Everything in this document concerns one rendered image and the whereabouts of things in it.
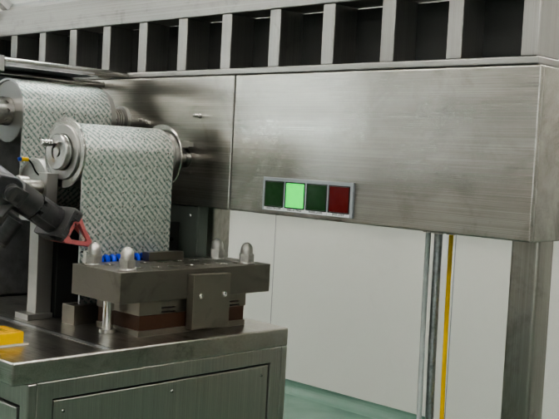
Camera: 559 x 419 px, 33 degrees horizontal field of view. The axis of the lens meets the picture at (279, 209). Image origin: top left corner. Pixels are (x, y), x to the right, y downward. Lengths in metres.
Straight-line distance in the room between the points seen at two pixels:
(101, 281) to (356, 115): 0.59
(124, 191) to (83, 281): 0.24
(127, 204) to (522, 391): 0.89
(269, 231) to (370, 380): 1.03
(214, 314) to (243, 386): 0.16
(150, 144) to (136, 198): 0.12
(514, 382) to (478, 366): 2.64
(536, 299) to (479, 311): 2.64
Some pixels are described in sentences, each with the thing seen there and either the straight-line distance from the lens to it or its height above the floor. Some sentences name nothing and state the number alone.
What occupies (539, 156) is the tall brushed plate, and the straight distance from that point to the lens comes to 1.66.
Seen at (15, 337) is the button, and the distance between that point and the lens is 1.78.
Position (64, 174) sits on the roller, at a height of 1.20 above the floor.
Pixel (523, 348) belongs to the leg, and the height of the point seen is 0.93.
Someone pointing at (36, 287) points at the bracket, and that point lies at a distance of 2.04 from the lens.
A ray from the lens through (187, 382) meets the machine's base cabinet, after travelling 1.88.
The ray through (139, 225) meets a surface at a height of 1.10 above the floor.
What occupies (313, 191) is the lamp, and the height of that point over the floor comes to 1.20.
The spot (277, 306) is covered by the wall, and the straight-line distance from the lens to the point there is 5.28.
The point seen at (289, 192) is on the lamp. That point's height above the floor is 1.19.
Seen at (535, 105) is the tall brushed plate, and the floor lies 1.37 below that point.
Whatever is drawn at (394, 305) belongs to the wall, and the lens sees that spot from 4.75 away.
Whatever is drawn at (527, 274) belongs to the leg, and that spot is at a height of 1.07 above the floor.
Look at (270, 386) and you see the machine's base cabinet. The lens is 2.04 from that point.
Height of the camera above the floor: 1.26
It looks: 3 degrees down
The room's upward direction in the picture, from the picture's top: 3 degrees clockwise
